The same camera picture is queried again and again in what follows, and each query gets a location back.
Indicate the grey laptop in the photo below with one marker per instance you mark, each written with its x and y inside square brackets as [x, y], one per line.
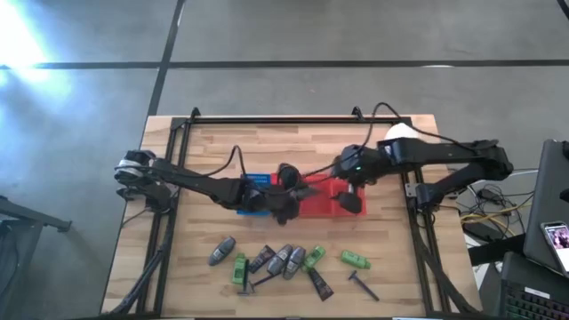
[547, 200]

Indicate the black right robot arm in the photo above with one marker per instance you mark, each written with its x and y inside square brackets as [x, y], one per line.
[444, 151]

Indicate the dark blue razor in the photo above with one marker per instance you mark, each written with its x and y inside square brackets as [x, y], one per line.
[363, 286]

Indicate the black keyboard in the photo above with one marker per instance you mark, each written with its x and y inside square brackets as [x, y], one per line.
[533, 298]

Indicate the green travel bottle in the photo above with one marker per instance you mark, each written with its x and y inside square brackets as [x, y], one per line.
[239, 269]
[355, 259]
[314, 258]

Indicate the blue ribbed tube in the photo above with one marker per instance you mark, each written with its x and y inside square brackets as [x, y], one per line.
[266, 280]

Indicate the black aluminium table frame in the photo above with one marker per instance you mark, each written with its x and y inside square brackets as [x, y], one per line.
[289, 120]

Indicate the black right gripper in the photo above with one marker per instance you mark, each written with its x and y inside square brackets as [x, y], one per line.
[355, 166]

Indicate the Lysol wipes canister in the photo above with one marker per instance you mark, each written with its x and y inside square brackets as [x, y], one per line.
[400, 132]

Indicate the dark squeeze tube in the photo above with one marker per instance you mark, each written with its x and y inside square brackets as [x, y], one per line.
[321, 285]
[262, 258]

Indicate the blue plastic basket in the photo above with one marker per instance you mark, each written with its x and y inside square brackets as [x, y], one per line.
[258, 179]

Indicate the black side stand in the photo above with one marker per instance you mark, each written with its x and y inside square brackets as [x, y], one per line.
[22, 213]

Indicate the black floor box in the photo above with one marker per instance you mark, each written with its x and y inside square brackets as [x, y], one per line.
[493, 249]

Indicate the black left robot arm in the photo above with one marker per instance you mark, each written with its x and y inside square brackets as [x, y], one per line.
[200, 182]

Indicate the short blue tube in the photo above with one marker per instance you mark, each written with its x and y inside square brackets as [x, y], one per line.
[246, 277]

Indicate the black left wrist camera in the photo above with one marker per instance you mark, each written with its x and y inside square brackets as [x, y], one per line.
[290, 176]

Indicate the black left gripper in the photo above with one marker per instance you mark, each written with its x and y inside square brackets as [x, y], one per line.
[275, 202]

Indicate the smartphone with lit screen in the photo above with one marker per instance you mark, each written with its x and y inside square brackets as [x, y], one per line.
[558, 240]

